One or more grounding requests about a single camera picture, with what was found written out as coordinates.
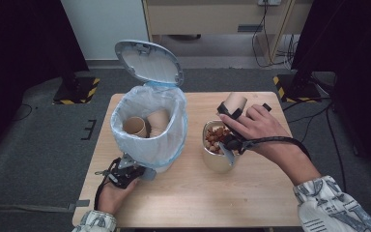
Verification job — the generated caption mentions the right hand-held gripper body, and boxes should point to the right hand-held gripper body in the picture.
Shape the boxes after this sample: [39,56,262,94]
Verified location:
[220,132,256,167]

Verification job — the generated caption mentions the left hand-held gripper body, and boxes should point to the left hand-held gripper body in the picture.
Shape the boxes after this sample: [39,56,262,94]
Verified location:
[95,153,143,189]

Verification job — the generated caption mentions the brown paper cup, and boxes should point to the brown paper cup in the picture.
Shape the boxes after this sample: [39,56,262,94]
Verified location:
[122,116,149,139]
[146,108,171,132]
[221,92,248,114]

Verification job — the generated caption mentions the translucent plastic trash bag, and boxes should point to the translucent plastic trash bag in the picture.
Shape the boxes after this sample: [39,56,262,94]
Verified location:
[110,81,188,171]

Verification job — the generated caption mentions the steel bowl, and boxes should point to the steel bowl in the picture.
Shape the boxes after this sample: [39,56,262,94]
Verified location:
[201,119,242,174]

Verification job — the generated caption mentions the white blue pedal trash can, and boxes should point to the white blue pedal trash can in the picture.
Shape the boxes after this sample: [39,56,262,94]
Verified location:
[109,39,188,182]

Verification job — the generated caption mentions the person's right hand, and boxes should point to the person's right hand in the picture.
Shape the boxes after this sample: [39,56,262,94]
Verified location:
[218,103,299,162]

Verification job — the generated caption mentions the person's left hand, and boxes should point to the person's left hand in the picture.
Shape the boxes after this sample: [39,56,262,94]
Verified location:
[97,178,140,216]

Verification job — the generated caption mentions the pile of nuts and dates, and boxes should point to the pile of nuts and dates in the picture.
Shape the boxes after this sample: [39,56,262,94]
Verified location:
[205,126,236,155]

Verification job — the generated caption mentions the black stand with striped base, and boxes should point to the black stand with striped base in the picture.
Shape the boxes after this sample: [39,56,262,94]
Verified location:
[52,62,100,105]
[272,69,323,103]

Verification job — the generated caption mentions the grey tape strip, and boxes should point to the grey tape strip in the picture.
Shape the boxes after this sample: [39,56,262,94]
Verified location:
[68,199,91,211]

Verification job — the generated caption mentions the black curtain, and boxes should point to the black curtain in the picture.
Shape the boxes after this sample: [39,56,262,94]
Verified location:
[0,0,90,165]
[291,0,371,182]

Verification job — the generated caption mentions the wooden desk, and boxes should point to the wooden desk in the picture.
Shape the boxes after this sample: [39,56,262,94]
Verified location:
[141,0,313,67]

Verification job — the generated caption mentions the white panel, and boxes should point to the white panel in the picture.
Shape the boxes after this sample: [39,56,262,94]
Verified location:
[61,0,153,61]

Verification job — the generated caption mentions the black left gripper strap cable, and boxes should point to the black left gripper strap cable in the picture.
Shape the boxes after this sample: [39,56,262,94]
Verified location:
[94,157,121,211]

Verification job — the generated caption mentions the black gripper strap cable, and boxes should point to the black gripper strap cable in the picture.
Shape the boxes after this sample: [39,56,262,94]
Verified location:
[243,135,312,161]
[94,157,121,211]

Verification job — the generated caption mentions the black right gripper strap cable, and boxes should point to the black right gripper strap cable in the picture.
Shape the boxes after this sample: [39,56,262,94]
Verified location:
[243,135,312,161]

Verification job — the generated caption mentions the black hanging cables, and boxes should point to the black hanging cables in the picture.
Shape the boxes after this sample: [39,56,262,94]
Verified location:
[251,0,299,70]

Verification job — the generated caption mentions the black floor cables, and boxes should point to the black floor cables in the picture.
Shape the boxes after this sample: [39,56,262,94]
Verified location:
[283,96,371,194]

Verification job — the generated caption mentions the thin black floor cable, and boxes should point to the thin black floor cable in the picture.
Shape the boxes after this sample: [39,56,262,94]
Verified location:
[11,103,34,123]

